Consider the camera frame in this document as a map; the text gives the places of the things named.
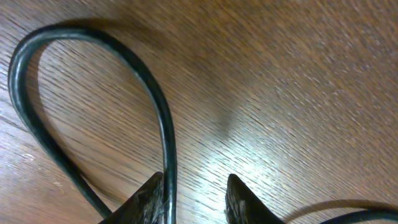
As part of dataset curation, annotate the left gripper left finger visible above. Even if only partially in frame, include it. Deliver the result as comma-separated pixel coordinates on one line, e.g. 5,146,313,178
99,172,164,224

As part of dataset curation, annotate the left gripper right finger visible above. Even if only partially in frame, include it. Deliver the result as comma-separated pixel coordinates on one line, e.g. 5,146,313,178
225,174,284,224

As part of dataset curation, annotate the black usb cable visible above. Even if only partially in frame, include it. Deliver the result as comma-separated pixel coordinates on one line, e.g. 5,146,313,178
7,24,398,224

